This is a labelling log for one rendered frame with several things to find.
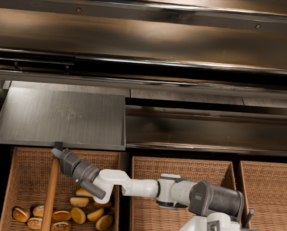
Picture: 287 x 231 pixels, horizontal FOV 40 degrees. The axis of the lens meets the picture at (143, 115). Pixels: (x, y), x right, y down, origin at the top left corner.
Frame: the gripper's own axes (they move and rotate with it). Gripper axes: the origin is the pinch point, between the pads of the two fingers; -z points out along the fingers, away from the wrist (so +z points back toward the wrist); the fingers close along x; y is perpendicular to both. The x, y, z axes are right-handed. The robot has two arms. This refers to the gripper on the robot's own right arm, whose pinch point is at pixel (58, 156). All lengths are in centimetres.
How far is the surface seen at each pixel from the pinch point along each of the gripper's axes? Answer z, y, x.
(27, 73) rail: -24.0, -9.8, 24.1
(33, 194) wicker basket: -30, -10, -60
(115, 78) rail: 4.2, -30.1, 24.1
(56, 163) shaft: 2.8, 3.9, 1.3
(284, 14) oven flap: 51, -76, 53
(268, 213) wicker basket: 82, -81, -62
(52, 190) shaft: 10.0, 14.1, 1.1
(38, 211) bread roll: -17, -2, -55
